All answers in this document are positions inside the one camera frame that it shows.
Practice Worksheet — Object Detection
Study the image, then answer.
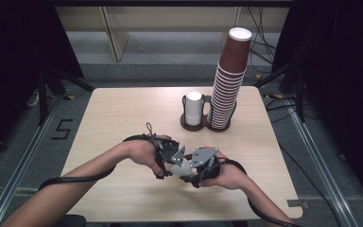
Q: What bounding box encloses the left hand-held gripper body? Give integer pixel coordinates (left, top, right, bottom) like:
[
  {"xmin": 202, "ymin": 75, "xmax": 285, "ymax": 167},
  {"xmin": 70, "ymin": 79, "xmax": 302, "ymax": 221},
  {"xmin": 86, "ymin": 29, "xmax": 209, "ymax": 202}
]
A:
[{"xmin": 154, "ymin": 138, "xmax": 187, "ymax": 174}]

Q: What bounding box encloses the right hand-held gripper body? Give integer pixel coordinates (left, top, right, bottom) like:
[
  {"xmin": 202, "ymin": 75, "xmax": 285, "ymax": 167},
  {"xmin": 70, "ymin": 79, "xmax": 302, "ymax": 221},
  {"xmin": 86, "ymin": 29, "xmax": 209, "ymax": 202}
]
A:
[{"xmin": 190, "ymin": 147, "xmax": 221, "ymax": 189}]

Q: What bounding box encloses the dark brown cup holder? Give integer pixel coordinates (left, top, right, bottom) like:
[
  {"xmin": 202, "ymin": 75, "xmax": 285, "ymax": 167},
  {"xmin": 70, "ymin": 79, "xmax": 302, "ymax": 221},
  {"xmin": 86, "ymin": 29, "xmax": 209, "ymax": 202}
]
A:
[{"xmin": 180, "ymin": 94, "xmax": 238, "ymax": 132}]

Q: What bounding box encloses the stack of white paper cups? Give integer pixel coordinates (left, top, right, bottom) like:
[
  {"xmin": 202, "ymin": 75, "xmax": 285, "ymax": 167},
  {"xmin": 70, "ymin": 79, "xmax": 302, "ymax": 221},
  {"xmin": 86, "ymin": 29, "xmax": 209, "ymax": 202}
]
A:
[{"xmin": 184, "ymin": 91, "xmax": 203, "ymax": 127}]

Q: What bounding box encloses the stack of brown paper cups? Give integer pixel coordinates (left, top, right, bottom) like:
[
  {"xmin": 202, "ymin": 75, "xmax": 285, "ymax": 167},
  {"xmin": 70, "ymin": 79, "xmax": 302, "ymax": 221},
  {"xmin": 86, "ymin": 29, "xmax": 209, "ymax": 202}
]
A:
[{"xmin": 206, "ymin": 63, "xmax": 246, "ymax": 131}]

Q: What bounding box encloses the person's left hand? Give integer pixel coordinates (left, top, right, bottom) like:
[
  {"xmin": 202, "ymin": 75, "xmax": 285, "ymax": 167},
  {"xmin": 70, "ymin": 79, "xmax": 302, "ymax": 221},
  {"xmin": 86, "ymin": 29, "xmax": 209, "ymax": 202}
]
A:
[{"xmin": 122, "ymin": 134, "xmax": 173, "ymax": 178}]

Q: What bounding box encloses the person's right hand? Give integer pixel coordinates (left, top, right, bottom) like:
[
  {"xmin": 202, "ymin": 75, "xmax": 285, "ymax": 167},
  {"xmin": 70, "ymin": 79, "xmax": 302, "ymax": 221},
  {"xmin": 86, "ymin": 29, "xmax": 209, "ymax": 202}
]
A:
[{"xmin": 198, "ymin": 146, "xmax": 251, "ymax": 192}]

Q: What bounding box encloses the grey tape piece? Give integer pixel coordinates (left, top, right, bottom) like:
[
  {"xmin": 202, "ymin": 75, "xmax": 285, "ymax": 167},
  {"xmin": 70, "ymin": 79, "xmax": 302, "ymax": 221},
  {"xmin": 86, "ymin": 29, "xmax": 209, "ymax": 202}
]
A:
[{"xmin": 285, "ymin": 199, "xmax": 310, "ymax": 209}]

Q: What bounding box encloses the black metal stand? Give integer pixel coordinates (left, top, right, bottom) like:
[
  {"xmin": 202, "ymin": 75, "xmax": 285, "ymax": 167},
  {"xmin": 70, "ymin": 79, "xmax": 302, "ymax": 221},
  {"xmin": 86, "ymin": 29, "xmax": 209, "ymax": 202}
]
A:
[
  {"xmin": 253, "ymin": 46, "xmax": 306, "ymax": 123},
  {"xmin": 37, "ymin": 64, "xmax": 96, "ymax": 127}
]

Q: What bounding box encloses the black curtain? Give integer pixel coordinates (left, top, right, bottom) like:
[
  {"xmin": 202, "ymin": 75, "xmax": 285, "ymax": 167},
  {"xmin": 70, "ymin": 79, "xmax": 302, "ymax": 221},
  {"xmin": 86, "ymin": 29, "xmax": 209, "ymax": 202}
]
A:
[
  {"xmin": 0, "ymin": 0, "xmax": 85, "ymax": 168},
  {"xmin": 271, "ymin": 0, "xmax": 363, "ymax": 217}
]

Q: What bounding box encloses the thin grey strap loop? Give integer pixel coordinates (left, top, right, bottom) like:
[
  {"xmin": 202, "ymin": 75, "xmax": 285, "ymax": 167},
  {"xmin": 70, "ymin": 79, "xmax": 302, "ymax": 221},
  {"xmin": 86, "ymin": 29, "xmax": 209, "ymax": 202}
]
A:
[{"xmin": 145, "ymin": 121, "xmax": 159, "ymax": 142}]

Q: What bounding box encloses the right hand-held gripper black cable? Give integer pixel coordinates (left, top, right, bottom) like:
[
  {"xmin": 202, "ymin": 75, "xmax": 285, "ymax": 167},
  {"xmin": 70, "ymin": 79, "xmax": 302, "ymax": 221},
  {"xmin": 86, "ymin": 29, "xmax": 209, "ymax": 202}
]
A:
[{"xmin": 216, "ymin": 158, "xmax": 304, "ymax": 227}]

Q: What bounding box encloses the hand-held gripper black cable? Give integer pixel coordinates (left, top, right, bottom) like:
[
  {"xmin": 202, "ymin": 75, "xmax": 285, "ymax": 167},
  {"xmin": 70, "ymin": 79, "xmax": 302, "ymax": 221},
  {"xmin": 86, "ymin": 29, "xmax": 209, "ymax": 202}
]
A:
[
  {"xmin": 38, "ymin": 133, "xmax": 159, "ymax": 192},
  {"xmin": 216, "ymin": 158, "xmax": 304, "ymax": 227}
]

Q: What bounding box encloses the left hand-held gripper black cable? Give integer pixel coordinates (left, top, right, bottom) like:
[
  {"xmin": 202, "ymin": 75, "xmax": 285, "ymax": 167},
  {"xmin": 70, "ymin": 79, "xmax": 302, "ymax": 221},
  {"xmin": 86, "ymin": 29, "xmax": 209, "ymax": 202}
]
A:
[{"xmin": 38, "ymin": 133, "xmax": 159, "ymax": 192}]

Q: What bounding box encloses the black floor cable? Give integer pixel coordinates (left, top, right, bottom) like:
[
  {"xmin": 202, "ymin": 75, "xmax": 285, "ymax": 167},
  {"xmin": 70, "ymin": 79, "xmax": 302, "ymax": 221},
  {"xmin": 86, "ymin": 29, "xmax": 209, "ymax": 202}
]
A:
[{"xmin": 277, "ymin": 142, "xmax": 342, "ymax": 227}]

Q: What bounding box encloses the aluminium floor rail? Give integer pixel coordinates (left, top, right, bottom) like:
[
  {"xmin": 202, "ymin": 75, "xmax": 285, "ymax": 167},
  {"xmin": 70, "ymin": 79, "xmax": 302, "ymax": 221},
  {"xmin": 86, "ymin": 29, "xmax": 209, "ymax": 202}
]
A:
[
  {"xmin": 286, "ymin": 97, "xmax": 363, "ymax": 227},
  {"xmin": 0, "ymin": 94, "xmax": 64, "ymax": 227}
]

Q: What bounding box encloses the bundle of black cables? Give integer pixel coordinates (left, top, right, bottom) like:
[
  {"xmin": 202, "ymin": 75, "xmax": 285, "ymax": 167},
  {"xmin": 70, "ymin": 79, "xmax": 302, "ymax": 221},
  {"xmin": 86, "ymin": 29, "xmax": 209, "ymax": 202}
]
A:
[{"xmin": 247, "ymin": 7, "xmax": 279, "ymax": 79}]

